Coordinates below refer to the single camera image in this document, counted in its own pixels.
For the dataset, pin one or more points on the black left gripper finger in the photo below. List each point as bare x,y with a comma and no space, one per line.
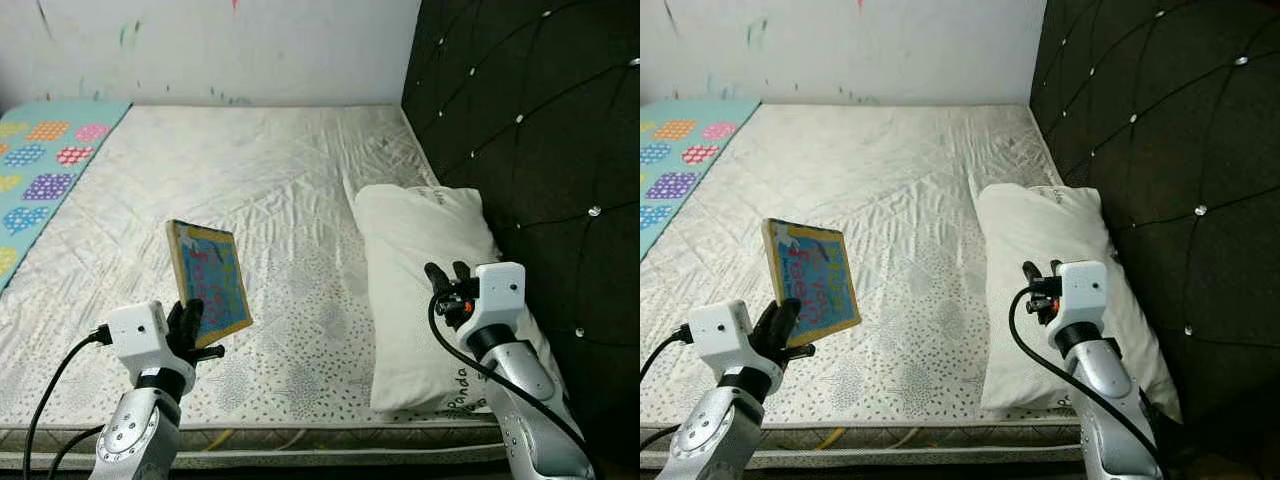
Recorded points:
788,320
176,322
195,318
766,324

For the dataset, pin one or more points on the colourful picture book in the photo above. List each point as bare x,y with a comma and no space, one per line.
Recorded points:
212,280
815,280

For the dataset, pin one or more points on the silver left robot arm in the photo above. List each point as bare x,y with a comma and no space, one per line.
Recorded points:
130,440
710,440

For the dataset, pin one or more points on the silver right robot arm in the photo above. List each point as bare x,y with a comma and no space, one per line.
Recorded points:
1105,385
525,390

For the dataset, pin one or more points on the white printed pillow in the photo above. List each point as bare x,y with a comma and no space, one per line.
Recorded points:
1040,250
420,250

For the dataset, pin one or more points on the dark tufted headboard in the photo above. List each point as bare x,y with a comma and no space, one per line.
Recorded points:
1180,120
550,120

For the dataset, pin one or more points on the teal patchwork blanket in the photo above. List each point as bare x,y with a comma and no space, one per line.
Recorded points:
680,160
40,170

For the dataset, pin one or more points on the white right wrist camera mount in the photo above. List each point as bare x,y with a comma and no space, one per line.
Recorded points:
1082,295
498,298

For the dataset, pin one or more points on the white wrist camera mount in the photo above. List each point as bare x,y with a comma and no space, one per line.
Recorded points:
1082,295
498,298
135,335
720,332

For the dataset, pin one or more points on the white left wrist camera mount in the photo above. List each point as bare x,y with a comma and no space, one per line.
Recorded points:
720,332
135,335

